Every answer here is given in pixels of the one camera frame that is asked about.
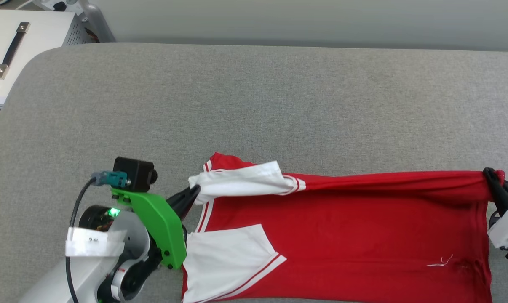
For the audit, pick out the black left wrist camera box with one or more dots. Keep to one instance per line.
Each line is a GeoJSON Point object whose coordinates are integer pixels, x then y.
{"type": "Point", "coordinates": [134, 173]}

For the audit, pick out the grey fabric sofa seat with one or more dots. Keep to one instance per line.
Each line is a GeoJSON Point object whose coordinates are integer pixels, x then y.
{"type": "Point", "coordinates": [279, 105]}

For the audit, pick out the red Bulls 23 jersey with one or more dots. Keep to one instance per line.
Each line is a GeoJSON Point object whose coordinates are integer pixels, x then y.
{"type": "Point", "coordinates": [342, 235]}

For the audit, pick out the slanted grey metal frame leg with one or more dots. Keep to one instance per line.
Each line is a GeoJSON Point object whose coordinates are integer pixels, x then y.
{"type": "Point", "coordinates": [97, 23]}

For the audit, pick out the white paper label tag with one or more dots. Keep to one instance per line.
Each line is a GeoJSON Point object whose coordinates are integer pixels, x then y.
{"type": "Point", "coordinates": [94, 242]}

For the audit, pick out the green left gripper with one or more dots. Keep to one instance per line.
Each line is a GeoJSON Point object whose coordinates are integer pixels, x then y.
{"type": "Point", "coordinates": [161, 227]}

